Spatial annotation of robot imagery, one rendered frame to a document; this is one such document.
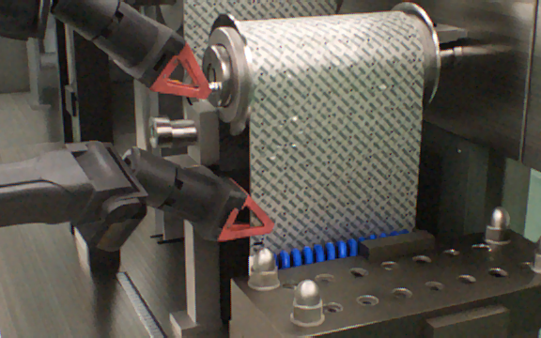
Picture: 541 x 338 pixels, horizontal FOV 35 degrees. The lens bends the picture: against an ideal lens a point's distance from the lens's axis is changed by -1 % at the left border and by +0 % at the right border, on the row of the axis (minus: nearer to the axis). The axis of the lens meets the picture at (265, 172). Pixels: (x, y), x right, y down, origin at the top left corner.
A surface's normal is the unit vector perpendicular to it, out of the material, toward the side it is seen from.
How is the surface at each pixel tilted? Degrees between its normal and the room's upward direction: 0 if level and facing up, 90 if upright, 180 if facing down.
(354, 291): 0
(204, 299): 90
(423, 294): 0
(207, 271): 90
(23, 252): 0
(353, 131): 90
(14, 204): 122
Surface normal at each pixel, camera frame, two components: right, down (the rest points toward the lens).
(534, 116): -0.92, 0.13
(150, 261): 0.00, -0.95
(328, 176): 0.40, 0.30
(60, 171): 0.52, -0.67
